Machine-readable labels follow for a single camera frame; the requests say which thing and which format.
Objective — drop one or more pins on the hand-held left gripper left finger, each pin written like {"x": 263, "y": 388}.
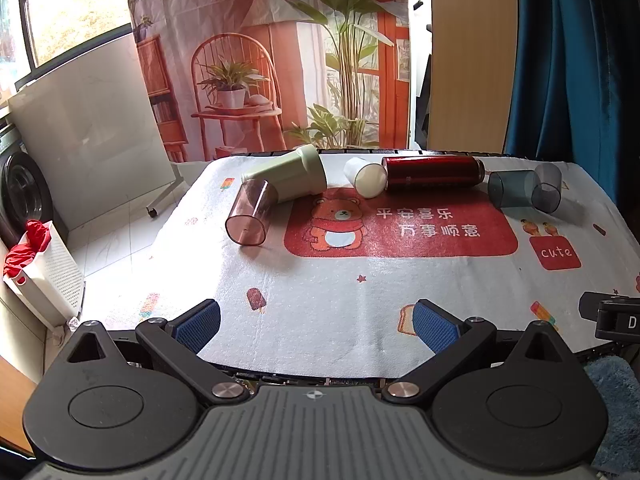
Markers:
{"x": 201, "y": 321}

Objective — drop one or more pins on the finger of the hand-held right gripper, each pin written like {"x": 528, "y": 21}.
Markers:
{"x": 589, "y": 304}

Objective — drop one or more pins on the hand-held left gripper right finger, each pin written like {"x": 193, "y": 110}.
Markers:
{"x": 434, "y": 328}

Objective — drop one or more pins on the pink transparent cup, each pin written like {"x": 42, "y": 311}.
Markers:
{"x": 250, "y": 212}

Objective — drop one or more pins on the grey translucent cup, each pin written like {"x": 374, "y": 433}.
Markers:
{"x": 547, "y": 191}

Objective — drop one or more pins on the dark teal translucent cup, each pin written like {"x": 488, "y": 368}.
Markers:
{"x": 510, "y": 189}

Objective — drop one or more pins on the white cup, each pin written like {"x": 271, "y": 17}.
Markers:
{"x": 369, "y": 177}

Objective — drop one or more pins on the pale green cup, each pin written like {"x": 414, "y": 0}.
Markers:
{"x": 290, "y": 176}

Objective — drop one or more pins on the blue towel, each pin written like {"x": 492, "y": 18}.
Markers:
{"x": 617, "y": 410}

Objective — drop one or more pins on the printed bear table cloth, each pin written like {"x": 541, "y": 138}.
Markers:
{"x": 350, "y": 280}

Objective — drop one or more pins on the red metal can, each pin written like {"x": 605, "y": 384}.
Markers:
{"x": 430, "y": 172}

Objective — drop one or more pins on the white plastic basket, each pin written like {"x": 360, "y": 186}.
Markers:
{"x": 50, "y": 280}

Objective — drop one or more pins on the red cloth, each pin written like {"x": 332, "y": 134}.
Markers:
{"x": 30, "y": 252}

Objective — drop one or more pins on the white board on wheels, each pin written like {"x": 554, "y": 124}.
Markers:
{"x": 90, "y": 145}

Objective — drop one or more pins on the washing machine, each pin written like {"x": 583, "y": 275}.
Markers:
{"x": 22, "y": 195}

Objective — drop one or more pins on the blue curtain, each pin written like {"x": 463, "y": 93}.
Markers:
{"x": 575, "y": 65}

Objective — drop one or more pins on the wooden panel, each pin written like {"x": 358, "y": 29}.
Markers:
{"x": 472, "y": 55}

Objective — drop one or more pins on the window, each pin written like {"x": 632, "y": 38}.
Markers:
{"x": 65, "y": 7}

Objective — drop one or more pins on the printed wall tapestry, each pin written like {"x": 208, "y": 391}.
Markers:
{"x": 280, "y": 55}

